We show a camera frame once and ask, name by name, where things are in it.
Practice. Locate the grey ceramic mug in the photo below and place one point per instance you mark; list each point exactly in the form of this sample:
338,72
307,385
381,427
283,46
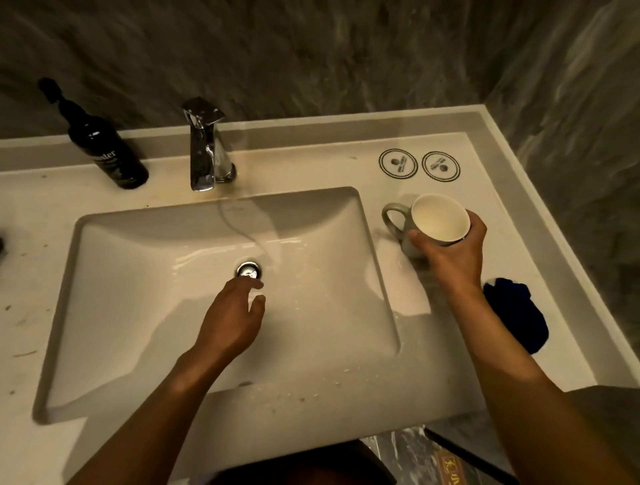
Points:
434,222

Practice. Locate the patterned box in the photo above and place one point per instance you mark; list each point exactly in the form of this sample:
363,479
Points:
452,469

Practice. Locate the person's right forearm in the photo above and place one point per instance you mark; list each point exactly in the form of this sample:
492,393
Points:
520,394

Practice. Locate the chrome sink faucet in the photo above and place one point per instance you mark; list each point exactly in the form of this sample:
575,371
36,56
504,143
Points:
205,145

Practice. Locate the person's right hand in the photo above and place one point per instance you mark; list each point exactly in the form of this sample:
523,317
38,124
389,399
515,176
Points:
457,260

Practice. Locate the chrome sink drain plug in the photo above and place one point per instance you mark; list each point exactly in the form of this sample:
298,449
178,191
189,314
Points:
249,270

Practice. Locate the person's left thumb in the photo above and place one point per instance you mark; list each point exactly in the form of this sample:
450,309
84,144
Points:
257,310

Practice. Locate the person's left hand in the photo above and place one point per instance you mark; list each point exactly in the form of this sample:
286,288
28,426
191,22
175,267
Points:
227,320

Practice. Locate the round white paper coaster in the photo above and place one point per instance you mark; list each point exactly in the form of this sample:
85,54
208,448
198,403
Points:
398,163
441,166

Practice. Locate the person's dark clothing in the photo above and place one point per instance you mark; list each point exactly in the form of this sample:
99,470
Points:
305,464

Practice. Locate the white rectangular sink basin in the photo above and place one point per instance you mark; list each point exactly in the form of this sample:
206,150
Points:
220,295

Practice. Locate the dark blue cloth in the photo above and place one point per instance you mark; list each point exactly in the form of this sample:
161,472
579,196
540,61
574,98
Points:
517,312

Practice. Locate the person's left forearm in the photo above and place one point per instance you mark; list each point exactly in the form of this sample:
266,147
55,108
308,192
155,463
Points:
145,424

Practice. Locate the black pump bottle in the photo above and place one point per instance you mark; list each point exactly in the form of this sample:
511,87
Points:
100,142

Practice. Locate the person's right thumb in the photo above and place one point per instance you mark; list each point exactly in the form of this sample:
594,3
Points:
421,241

